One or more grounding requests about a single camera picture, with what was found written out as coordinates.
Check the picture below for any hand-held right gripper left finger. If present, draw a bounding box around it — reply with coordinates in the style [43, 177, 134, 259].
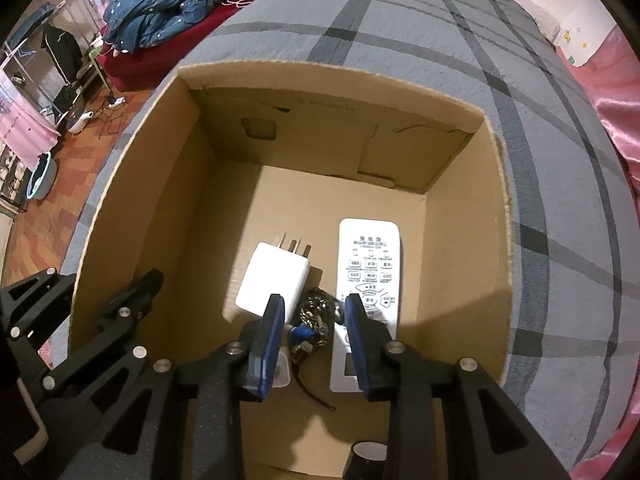
[55, 292, 287, 480]

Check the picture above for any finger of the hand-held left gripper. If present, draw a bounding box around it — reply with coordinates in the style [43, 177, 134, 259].
[0, 268, 77, 357]
[40, 268, 166, 397]

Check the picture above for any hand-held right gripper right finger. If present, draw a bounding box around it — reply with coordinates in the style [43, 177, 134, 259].
[344, 292, 573, 480]

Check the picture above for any small white case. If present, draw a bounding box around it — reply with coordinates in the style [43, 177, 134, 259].
[272, 347, 292, 390]

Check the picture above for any key bunch with blue fob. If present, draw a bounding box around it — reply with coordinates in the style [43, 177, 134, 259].
[290, 287, 346, 413]

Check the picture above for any white plug charger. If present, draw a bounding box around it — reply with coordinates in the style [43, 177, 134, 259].
[235, 232, 312, 321]

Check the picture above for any white remote control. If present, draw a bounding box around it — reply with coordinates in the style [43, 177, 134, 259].
[329, 217, 402, 393]

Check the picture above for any black tape roll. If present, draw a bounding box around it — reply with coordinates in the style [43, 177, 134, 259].
[347, 441, 396, 480]

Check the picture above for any cardboard box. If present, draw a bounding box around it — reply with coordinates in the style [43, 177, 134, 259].
[65, 62, 516, 480]

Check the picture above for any blue plastic basin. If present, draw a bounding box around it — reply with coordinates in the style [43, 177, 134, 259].
[25, 155, 60, 201]

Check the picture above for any dark shoe rack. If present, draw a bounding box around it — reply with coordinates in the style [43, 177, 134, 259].
[0, 145, 31, 211]

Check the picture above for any green metal side table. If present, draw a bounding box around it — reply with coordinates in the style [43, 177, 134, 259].
[85, 42, 117, 103]

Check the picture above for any red velvet sofa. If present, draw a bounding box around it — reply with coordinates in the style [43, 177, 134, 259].
[97, 0, 311, 92]

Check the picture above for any grey plaid blanket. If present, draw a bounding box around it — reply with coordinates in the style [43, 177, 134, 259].
[60, 0, 640, 471]

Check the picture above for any black hanging jacket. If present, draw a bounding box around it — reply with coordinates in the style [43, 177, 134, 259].
[42, 22, 83, 86]

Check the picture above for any dark blue starry quilt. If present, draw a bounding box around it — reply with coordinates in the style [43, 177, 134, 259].
[102, 0, 236, 55]

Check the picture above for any pink satin curtain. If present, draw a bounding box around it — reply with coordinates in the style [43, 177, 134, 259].
[570, 25, 640, 480]

